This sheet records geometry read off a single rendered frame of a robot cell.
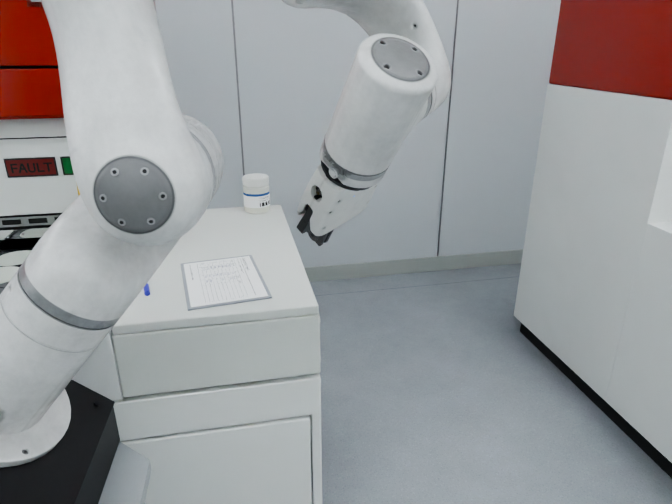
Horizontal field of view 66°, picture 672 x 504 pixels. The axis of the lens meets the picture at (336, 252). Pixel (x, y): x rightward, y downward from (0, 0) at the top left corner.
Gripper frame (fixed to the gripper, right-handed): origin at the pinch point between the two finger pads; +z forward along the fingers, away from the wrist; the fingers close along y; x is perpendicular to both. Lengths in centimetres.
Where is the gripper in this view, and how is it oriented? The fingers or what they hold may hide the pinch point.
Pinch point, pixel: (320, 230)
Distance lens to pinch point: 76.5
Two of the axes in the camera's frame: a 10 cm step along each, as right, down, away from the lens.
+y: 7.2, -4.6, 5.1
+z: -2.7, 4.9, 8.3
